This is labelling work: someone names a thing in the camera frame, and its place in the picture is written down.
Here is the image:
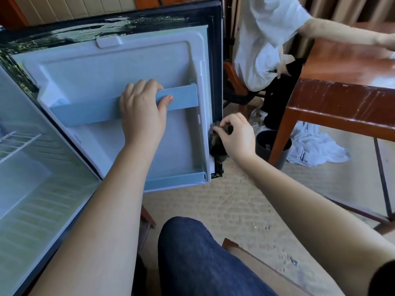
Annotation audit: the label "person's right hand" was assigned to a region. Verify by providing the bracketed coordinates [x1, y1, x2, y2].
[211, 113, 257, 163]

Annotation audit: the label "person's left hand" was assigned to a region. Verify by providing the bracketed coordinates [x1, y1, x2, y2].
[119, 79, 175, 148]

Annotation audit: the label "dark grey cloth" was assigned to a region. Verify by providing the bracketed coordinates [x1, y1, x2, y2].
[209, 123, 234, 163]

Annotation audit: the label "fridge door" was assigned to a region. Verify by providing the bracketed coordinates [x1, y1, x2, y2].
[0, 0, 224, 193]

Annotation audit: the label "grey mini fridge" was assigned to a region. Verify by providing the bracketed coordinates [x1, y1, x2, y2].
[0, 65, 102, 296]

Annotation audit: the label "person's right forearm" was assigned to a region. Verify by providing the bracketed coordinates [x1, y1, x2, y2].
[237, 154, 395, 296]

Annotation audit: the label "person's left forearm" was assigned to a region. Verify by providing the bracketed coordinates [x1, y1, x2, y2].
[31, 141, 161, 296]

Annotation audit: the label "person's dark trousers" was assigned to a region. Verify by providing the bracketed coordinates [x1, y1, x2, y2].
[132, 217, 279, 296]

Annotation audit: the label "person's black shirt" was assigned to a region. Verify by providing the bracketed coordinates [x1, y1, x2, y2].
[368, 259, 395, 296]

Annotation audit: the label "black plastic bucket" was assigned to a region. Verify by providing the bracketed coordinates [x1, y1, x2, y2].
[254, 129, 293, 170]

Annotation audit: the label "dark red wooden stand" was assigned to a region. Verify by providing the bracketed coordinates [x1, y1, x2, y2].
[139, 205, 156, 250]

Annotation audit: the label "beige padded headboard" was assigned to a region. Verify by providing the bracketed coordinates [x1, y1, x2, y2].
[12, 0, 137, 25]

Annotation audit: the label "beige curtains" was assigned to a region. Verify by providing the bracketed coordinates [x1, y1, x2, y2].
[225, 0, 395, 59]

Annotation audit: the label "white wire shelf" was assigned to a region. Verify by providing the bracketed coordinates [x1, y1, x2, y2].
[0, 131, 43, 164]

